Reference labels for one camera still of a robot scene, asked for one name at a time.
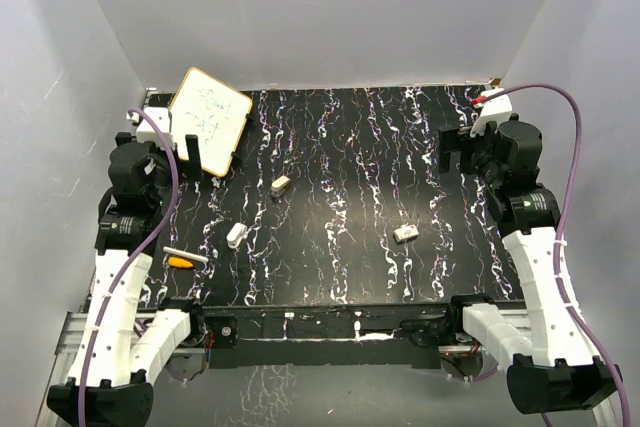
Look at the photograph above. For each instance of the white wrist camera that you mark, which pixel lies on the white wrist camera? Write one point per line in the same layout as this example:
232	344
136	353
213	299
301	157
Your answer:
145	132
498	110

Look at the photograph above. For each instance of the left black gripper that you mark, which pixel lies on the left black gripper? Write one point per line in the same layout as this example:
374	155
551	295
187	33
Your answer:
193	172

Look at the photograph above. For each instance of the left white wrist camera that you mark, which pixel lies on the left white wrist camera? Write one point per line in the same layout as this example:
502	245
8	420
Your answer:
145	132

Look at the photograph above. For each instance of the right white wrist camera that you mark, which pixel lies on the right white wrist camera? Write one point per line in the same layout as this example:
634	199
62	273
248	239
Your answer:
498	110

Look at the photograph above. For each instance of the white staple box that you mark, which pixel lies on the white staple box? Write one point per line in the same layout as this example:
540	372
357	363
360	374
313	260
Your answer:
405	233

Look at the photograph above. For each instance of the small whiteboard with wooden frame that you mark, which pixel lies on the small whiteboard with wooden frame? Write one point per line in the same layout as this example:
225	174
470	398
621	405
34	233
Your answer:
212	111

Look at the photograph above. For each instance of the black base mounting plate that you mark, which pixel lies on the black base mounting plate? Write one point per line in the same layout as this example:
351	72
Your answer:
414	335

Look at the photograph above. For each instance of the white marker pen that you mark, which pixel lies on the white marker pen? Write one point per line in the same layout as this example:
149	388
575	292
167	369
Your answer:
185	254

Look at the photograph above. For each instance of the beige grey stapler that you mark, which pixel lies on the beige grey stapler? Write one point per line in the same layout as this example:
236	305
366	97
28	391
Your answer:
279	186

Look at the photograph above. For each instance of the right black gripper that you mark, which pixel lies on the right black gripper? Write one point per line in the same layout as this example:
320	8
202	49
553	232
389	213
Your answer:
450	142

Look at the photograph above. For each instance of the orange marker cap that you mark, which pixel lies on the orange marker cap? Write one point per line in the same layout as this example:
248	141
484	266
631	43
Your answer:
180	263

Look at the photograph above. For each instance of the aluminium frame rail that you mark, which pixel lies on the aluminium frame rail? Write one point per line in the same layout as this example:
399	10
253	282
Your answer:
75	337

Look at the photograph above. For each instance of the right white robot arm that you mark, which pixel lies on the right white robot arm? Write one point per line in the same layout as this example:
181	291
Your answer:
555	367

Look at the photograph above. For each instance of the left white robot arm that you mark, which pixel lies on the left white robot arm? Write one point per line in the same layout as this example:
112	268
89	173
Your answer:
131	215

